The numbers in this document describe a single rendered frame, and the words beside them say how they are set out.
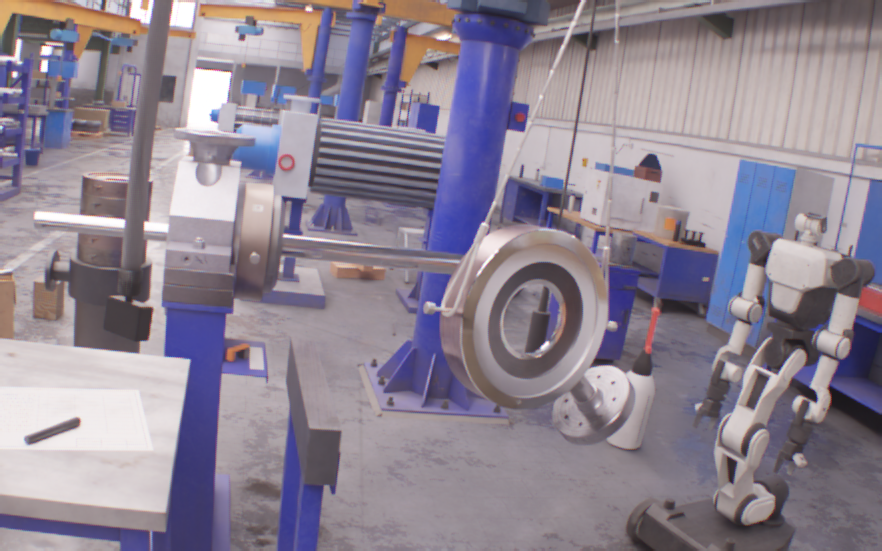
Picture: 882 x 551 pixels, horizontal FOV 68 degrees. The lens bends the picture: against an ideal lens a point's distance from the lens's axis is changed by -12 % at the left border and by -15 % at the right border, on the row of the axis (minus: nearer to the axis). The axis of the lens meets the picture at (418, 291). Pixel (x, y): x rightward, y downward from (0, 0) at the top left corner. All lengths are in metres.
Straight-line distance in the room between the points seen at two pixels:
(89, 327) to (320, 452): 2.37
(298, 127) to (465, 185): 2.11
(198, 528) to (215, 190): 1.04
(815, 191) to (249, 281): 5.73
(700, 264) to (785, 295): 5.50
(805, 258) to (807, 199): 4.26
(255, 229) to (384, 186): 3.78
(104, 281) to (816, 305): 3.13
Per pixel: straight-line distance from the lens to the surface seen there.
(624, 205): 9.05
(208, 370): 2.15
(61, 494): 1.31
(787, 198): 6.97
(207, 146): 2.29
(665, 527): 3.08
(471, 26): 4.00
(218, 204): 2.18
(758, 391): 2.98
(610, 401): 1.69
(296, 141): 5.79
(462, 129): 4.01
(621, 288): 5.61
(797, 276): 2.85
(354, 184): 5.90
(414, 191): 5.99
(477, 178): 4.01
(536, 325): 1.79
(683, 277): 8.27
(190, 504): 2.35
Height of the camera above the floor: 1.54
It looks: 13 degrees down
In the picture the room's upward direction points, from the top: 9 degrees clockwise
